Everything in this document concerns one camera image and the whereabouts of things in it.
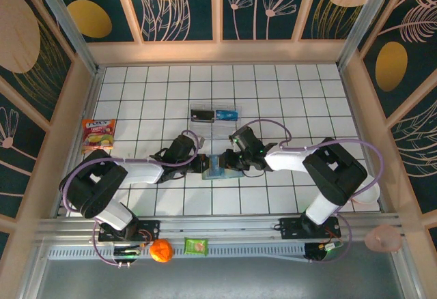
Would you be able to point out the green snack packet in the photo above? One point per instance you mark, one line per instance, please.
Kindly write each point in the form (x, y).
(196, 246)

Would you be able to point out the green card holder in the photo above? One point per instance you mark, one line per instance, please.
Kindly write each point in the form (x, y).
(232, 175)

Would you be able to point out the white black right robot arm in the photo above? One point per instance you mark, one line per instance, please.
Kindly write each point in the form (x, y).
(290, 160)

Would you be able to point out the aluminium side rail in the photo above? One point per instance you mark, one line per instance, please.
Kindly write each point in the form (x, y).
(87, 114)

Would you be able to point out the pink plastic cup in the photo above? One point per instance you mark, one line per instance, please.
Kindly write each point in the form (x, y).
(382, 239)

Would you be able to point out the aluminium base beam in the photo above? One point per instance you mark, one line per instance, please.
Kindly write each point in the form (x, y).
(218, 225)

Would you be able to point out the black credit card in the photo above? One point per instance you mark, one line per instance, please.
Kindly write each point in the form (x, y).
(203, 114)

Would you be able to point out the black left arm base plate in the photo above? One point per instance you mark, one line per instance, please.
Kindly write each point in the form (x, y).
(150, 229)

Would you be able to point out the teal panel orange circle leaves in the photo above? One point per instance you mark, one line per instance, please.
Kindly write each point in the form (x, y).
(201, 12)

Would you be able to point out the clear plastic tray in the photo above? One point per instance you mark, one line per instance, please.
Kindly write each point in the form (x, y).
(211, 129)

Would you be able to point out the white bowl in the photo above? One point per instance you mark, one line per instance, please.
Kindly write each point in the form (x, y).
(370, 195)

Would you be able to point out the teal panel flower stems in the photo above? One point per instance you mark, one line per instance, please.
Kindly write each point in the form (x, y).
(246, 22)

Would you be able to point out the orange fruit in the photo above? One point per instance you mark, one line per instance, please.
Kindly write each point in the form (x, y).
(161, 250)

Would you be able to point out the teal panel large peach oval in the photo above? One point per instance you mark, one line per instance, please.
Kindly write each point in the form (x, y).
(51, 73)

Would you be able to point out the aluminium corner post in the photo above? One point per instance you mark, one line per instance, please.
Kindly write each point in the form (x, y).
(65, 19)
(362, 19)

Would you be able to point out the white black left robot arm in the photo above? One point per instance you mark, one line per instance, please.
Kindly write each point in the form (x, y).
(140, 171)

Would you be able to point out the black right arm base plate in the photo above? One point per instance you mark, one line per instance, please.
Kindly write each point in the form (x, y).
(290, 229)

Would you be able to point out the red candy bag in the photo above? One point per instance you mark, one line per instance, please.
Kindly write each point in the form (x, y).
(98, 137)

